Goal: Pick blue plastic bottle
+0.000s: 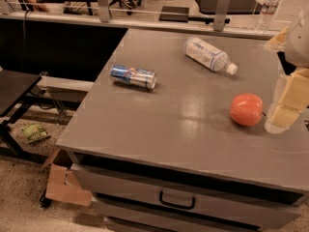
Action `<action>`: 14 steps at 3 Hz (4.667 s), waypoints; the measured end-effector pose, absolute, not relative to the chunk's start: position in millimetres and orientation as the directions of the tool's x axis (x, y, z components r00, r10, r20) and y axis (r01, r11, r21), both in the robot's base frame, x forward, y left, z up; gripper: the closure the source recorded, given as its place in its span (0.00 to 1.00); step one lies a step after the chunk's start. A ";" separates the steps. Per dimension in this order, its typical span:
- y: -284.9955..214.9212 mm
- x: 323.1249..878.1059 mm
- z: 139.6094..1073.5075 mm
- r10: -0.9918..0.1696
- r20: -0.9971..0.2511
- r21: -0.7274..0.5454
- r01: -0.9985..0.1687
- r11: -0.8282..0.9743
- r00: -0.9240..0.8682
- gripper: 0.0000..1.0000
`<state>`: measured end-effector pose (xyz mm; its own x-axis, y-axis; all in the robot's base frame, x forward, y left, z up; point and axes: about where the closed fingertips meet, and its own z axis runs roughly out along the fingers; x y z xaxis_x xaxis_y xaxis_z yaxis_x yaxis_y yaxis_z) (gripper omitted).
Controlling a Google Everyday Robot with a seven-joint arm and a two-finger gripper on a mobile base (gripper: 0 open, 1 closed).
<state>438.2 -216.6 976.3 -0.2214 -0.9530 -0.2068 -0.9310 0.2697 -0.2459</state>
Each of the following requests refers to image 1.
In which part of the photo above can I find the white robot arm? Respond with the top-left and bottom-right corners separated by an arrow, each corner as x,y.
265,11 -> 309,133

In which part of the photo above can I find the red apple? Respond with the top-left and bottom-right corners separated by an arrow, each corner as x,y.
230,94 -> 263,127

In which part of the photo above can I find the green snack bag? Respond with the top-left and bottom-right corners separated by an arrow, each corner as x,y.
21,124 -> 50,144

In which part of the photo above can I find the brown cardboard box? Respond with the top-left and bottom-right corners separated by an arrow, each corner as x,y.
42,149 -> 93,207

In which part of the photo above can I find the blue label plastic bottle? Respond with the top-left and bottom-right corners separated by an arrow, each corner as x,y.
183,37 -> 238,74

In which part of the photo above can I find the black side table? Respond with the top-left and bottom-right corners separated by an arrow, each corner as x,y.
0,69 -> 49,164

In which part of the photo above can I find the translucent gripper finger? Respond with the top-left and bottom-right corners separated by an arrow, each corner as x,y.
265,74 -> 287,134

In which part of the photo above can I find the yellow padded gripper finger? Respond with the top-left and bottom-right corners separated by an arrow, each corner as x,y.
273,67 -> 309,129

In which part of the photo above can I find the blue silver drink can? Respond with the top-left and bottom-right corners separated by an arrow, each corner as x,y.
110,65 -> 156,90

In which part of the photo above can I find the black flat base plate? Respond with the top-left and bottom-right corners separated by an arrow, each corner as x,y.
159,6 -> 189,22

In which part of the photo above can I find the clear upright water bottle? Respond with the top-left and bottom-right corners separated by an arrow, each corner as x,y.
255,0 -> 281,34

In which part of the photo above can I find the grey metal railing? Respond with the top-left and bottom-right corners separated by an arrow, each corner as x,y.
0,0 -> 277,41

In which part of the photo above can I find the black drawer handle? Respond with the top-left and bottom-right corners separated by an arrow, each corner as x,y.
158,190 -> 196,210

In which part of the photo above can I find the black hanging cable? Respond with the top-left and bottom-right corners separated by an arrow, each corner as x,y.
20,10 -> 33,72

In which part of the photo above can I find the grey drawer cabinet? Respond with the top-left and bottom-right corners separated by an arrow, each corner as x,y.
57,29 -> 309,232

